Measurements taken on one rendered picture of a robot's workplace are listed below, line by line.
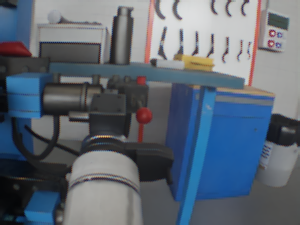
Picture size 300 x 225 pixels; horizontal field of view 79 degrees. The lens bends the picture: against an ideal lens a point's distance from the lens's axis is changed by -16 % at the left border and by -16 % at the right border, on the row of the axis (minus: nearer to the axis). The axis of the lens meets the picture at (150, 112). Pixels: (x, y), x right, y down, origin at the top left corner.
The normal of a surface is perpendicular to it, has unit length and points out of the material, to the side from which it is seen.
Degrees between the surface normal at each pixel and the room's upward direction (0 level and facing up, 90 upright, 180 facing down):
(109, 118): 110
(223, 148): 90
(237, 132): 90
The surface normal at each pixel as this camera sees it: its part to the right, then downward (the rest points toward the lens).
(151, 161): 0.10, 0.58
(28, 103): 0.14, 0.27
